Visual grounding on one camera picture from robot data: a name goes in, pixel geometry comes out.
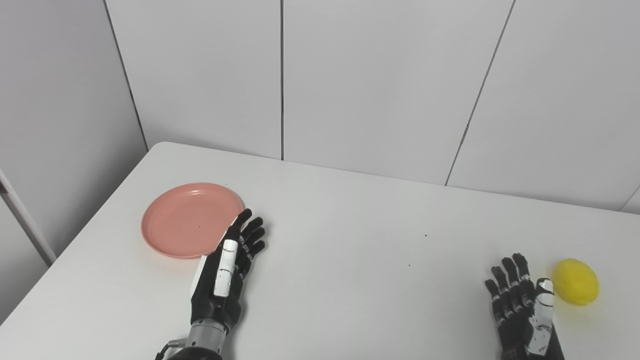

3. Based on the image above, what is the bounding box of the grey left wrist cable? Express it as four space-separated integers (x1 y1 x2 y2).
154 339 190 360

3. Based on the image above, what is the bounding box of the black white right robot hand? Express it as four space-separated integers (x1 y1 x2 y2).
484 252 566 360

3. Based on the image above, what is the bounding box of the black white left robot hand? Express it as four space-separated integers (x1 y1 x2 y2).
190 208 267 335

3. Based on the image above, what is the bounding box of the yellow lemon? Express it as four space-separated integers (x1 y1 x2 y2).
552 258 600 307

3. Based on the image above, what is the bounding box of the pink round plate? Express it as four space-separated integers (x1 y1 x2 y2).
141 182 246 260

